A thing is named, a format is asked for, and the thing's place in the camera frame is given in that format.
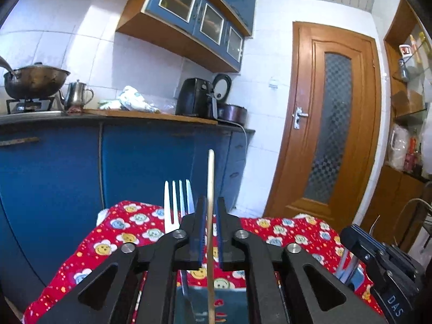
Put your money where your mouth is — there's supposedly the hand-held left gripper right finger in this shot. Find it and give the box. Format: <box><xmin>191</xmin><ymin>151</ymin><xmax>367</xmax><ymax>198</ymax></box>
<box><xmin>216</xmin><ymin>196</ymin><xmax>389</xmax><ymax>324</ymax></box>

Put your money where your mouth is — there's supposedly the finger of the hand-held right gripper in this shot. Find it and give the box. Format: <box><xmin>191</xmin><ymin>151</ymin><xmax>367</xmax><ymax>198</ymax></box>
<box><xmin>339</xmin><ymin>225</ymin><xmax>382</xmax><ymax>277</ymax></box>
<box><xmin>354</xmin><ymin>224</ymin><xmax>424</xmax><ymax>279</ymax></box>

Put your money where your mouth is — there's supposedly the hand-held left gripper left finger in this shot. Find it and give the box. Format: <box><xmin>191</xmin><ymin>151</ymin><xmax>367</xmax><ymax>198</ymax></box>
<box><xmin>35</xmin><ymin>196</ymin><xmax>208</xmax><ymax>324</ymax></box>

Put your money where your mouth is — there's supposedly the large steel fork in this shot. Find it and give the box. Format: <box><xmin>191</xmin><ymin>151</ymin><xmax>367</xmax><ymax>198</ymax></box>
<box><xmin>164</xmin><ymin>180</ymin><xmax>198</xmax><ymax>324</ymax></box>

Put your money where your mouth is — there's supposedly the cream chopstick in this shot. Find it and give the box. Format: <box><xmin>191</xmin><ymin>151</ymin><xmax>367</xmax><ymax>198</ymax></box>
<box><xmin>207</xmin><ymin>149</ymin><xmax>215</xmax><ymax>324</ymax></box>

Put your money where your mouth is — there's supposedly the light blue utensil holder box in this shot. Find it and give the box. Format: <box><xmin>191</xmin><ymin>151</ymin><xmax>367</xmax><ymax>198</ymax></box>
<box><xmin>172</xmin><ymin>265</ymin><xmax>373</xmax><ymax>324</ymax></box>

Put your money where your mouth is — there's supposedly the black metal chair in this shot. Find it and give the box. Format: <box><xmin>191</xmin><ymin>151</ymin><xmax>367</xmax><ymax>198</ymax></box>
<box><xmin>368</xmin><ymin>197</ymin><xmax>432</xmax><ymax>254</ymax></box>

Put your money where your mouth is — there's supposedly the wooden shelf unit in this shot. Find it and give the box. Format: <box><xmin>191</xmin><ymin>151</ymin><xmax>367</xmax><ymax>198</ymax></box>
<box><xmin>361</xmin><ymin>0</ymin><xmax>432</xmax><ymax>244</ymax></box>

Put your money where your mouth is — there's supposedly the wooden door with glass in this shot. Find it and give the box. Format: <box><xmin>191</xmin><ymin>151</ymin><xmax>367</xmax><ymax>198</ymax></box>
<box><xmin>263</xmin><ymin>21</ymin><xmax>382</xmax><ymax>221</ymax></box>

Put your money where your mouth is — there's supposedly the red smiley flower cloth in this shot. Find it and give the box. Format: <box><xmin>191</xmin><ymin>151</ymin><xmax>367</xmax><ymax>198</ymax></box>
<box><xmin>22</xmin><ymin>200</ymin><xmax>385</xmax><ymax>324</ymax></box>

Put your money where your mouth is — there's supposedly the white plastic bag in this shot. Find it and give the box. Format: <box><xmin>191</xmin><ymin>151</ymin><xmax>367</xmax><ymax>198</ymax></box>
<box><xmin>388</xmin><ymin>125</ymin><xmax>410</xmax><ymax>170</ymax></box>

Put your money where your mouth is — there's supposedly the wooden cutting board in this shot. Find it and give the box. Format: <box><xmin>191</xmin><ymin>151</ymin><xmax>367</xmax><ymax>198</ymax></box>
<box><xmin>83</xmin><ymin>108</ymin><xmax>218</xmax><ymax>125</ymax></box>

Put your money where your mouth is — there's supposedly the dark cooking pot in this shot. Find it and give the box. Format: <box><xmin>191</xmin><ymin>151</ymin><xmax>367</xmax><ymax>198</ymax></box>
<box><xmin>218</xmin><ymin>103</ymin><xmax>248</xmax><ymax>124</ymax></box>

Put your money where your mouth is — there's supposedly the black air fryer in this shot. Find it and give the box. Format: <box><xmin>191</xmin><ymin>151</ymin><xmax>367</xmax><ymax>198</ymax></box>
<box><xmin>175</xmin><ymin>77</ymin><xmax>219</xmax><ymax>119</ymax></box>

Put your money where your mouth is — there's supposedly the patterned kitchen towel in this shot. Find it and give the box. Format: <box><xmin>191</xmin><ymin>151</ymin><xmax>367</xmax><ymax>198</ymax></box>
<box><xmin>98</xmin><ymin>85</ymin><xmax>161</xmax><ymax>113</ymax></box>

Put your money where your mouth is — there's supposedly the round black appliance lid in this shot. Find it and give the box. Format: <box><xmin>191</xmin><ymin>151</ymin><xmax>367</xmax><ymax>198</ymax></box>
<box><xmin>212</xmin><ymin>73</ymin><xmax>233</xmax><ymax>103</ymax></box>

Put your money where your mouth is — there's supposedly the steel kettle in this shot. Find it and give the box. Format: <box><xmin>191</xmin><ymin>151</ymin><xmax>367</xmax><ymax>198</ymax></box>
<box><xmin>60</xmin><ymin>80</ymin><xmax>94</xmax><ymax>110</ymax></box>

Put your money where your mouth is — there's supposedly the gas stove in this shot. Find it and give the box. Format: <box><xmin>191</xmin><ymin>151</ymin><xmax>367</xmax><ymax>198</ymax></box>
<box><xmin>5</xmin><ymin>96</ymin><xmax>56</xmax><ymax>113</ymax></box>

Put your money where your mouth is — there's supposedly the steel wok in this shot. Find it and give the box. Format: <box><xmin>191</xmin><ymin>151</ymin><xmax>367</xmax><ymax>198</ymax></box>
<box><xmin>3</xmin><ymin>62</ymin><xmax>71</xmax><ymax>99</ymax></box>

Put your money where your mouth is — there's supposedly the silver door handle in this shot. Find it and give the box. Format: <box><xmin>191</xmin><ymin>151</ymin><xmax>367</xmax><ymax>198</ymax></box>
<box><xmin>293</xmin><ymin>106</ymin><xmax>309</xmax><ymax>129</ymax></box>

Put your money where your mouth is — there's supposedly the blue wall cabinet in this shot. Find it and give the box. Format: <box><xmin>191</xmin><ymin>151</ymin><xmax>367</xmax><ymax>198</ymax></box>
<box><xmin>116</xmin><ymin>0</ymin><xmax>257</xmax><ymax>73</ymax></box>

